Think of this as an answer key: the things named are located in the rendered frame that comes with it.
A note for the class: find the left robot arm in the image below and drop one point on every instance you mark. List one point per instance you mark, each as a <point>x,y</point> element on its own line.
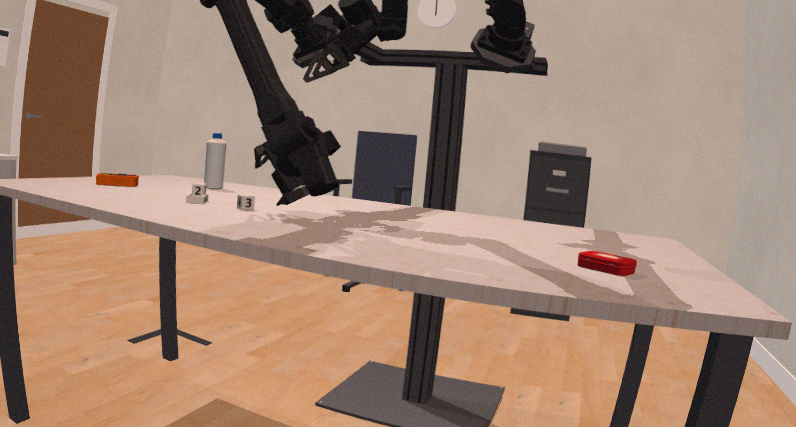
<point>505,38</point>

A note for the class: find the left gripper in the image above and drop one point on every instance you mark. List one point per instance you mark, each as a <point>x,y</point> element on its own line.
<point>338,50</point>

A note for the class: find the white cube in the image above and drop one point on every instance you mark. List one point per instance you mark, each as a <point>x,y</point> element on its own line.
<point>198,189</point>
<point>245,201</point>

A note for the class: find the red mint tin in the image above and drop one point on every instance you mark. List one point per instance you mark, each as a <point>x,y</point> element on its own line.
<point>607,263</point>

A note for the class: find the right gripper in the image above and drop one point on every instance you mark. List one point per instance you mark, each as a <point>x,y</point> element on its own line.
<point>284,175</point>

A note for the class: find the white bottle with blue cap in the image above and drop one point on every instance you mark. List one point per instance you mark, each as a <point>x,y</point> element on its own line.
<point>215,162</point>

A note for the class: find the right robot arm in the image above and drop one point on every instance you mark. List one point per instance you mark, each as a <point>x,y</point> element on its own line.
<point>297,136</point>

